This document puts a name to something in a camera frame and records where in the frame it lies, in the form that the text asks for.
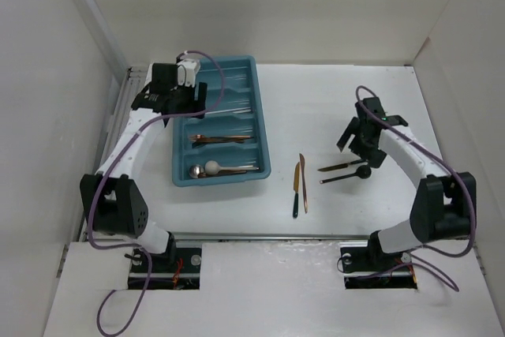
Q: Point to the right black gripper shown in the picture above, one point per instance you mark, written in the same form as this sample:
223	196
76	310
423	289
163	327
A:
375	156

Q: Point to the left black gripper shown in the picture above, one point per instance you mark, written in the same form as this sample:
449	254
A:
192	105

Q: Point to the black spoon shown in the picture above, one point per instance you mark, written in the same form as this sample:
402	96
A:
362	172

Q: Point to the white spoon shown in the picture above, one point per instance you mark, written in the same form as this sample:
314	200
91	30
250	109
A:
213	167

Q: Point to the silver spoon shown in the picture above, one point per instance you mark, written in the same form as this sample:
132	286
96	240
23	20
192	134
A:
196	171

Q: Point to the copper spoon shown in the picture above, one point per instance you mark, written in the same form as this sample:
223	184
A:
224	173

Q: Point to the copper fork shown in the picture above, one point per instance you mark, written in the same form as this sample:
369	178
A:
219	140

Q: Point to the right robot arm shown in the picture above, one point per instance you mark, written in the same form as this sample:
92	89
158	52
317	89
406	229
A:
445	201

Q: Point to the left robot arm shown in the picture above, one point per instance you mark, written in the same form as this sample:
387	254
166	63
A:
113	203

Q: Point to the blue plastic cutlery tray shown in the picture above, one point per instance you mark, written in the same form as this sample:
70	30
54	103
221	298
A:
241	90

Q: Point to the copper knife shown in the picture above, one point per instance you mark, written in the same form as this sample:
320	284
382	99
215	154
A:
303	181

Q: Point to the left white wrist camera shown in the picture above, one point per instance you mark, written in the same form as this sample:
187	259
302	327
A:
187	69

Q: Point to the gold knife green handle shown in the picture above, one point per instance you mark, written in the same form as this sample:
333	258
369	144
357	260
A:
295	210

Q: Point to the front aluminium rail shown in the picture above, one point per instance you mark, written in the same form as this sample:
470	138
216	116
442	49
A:
212	237

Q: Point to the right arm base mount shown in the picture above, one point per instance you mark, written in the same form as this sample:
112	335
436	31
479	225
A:
360	272

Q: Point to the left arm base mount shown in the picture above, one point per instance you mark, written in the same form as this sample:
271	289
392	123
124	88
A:
180	273

